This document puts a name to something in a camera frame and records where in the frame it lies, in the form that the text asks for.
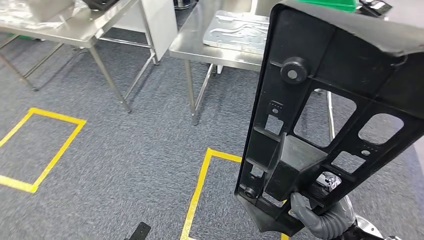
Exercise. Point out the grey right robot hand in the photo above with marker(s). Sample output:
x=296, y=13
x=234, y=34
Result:
x=299, y=205

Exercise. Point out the black plastic plate part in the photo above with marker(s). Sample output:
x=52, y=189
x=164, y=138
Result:
x=99, y=4
x=331, y=43

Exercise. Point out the steel workbench table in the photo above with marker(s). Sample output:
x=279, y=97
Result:
x=195, y=43

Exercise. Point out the yellow floor tape square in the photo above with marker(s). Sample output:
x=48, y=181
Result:
x=198, y=188
x=56, y=155

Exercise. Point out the aluminium fixture plate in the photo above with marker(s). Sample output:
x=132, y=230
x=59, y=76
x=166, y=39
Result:
x=232, y=33

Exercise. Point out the green plastic crate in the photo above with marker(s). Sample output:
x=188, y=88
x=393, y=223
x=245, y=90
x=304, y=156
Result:
x=331, y=5

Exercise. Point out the black charger box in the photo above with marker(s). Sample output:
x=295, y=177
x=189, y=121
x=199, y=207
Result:
x=374, y=7

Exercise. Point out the white cabinet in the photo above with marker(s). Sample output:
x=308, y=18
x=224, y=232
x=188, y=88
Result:
x=162, y=23

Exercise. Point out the steel side table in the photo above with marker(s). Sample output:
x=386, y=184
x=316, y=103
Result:
x=82, y=30

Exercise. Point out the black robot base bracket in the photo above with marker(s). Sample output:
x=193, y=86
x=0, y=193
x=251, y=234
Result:
x=140, y=232

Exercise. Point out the chrome stanchion post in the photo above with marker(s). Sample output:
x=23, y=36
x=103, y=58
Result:
x=184, y=4

